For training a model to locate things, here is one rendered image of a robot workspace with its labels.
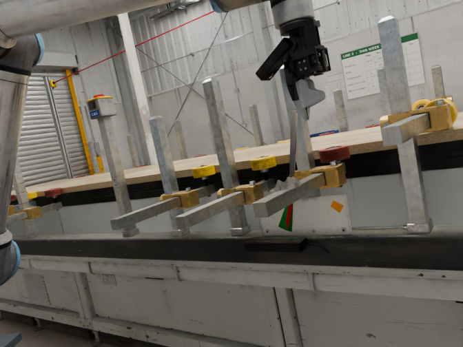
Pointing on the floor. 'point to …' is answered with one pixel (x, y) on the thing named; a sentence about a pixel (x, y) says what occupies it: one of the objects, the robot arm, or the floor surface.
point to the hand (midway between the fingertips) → (303, 115)
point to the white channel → (137, 83)
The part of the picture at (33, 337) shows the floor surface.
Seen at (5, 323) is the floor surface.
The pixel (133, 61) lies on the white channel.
